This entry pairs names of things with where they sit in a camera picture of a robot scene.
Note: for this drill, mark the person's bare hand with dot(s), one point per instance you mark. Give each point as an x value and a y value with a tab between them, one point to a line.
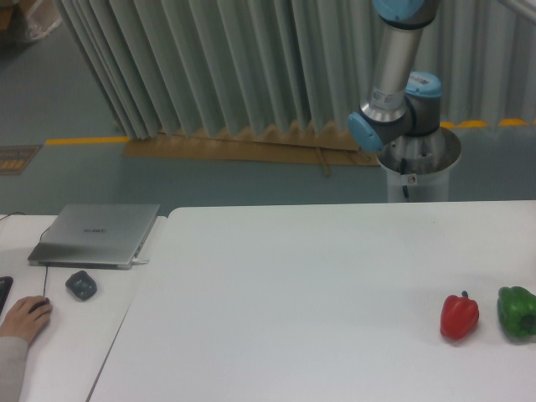
19	323

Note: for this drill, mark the black computer mouse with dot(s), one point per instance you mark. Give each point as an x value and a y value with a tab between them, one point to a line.
36	306

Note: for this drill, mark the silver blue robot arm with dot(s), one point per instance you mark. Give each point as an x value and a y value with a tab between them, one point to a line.
393	84

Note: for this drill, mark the grey sleeved forearm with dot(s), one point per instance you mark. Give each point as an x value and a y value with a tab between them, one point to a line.
13	364

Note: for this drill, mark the black keyboard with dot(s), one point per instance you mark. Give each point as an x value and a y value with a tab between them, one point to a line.
6	283

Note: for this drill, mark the dark grey earbuds case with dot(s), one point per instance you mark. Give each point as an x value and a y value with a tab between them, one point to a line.
82	286

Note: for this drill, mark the silver closed laptop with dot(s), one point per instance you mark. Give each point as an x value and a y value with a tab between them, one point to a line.
95	236

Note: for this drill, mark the white usb plug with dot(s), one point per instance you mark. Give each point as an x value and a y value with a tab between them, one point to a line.
139	262

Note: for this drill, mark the grey-green folding curtain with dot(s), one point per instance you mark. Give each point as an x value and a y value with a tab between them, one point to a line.
213	66

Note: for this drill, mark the brown cardboard sheet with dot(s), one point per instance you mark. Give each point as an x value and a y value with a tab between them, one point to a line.
325	148

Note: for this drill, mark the red bell pepper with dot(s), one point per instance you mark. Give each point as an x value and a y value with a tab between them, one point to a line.
459	316

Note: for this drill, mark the green bell pepper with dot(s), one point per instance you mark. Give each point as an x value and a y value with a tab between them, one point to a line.
516	311

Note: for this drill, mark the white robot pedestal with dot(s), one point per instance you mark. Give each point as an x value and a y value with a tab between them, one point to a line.
418	168

